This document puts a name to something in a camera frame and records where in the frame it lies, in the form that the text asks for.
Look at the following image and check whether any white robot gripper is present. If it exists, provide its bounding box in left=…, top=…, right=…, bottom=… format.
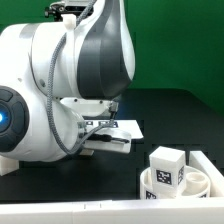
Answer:
left=81, top=128, right=131, bottom=154

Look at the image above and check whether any white L-shaped wall fixture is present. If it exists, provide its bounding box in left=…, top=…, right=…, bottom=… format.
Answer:
left=0, top=151, right=224, bottom=224

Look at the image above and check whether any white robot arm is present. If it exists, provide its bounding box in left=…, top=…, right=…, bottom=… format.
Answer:
left=0, top=0, right=135, bottom=162

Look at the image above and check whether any white marker sheet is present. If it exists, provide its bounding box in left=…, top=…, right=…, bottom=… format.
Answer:
left=86, top=120, right=143, bottom=139

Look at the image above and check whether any black camera on stand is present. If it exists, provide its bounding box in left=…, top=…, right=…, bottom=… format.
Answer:
left=44, top=0, right=90, bottom=18

